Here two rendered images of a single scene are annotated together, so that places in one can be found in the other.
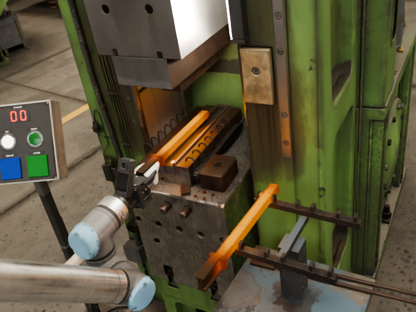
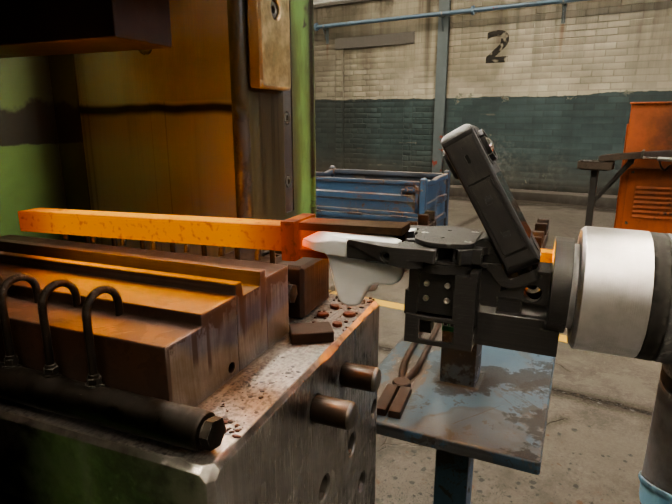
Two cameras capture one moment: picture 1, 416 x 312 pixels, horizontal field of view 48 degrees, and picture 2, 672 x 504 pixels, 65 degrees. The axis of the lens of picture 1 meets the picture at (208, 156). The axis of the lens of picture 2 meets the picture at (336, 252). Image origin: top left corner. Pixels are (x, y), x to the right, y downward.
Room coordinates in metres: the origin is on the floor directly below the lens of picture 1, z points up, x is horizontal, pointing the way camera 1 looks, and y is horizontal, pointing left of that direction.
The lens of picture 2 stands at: (1.33, 0.61, 1.14)
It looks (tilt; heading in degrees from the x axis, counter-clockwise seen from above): 14 degrees down; 259
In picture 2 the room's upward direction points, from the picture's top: straight up
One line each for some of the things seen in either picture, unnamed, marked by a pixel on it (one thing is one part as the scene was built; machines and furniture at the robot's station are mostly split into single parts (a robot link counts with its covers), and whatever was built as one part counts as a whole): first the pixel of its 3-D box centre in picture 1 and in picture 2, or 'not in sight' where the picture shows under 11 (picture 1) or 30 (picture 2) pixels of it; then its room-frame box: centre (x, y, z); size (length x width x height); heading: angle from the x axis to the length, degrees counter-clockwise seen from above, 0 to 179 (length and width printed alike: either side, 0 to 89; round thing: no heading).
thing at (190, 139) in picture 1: (198, 132); (82, 262); (1.49, 0.02, 0.99); 0.42 x 0.05 x 0.01; 147
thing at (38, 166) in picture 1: (38, 166); not in sight; (1.42, 0.59, 1.01); 0.07 x 0.05 x 0.07; 82
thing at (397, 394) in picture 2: (345, 281); (423, 339); (0.96, -0.34, 0.70); 0.60 x 0.04 x 0.01; 59
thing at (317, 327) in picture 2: (185, 190); (311, 332); (1.25, 0.09, 0.92); 0.04 x 0.03 x 0.01; 179
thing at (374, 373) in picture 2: (185, 212); (360, 377); (1.20, 0.10, 0.87); 0.04 x 0.03 x 0.03; 147
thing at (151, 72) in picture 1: (176, 46); not in sight; (1.51, 0.04, 1.32); 0.42 x 0.20 x 0.10; 147
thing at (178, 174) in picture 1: (194, 140); (67, 300); (1.51, 0.04, 0.96); 0.42 x 0.20 x 0.09; 147
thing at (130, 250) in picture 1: (136, 251); not in sight; (1.62, 0.39, 0.36); 0.09 x 0.07 x 0.12; 57
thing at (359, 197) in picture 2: not in sight; (371, 212); (0.16, -3.80, 0.36); 1.20 x 0.80 x 0.72; 143
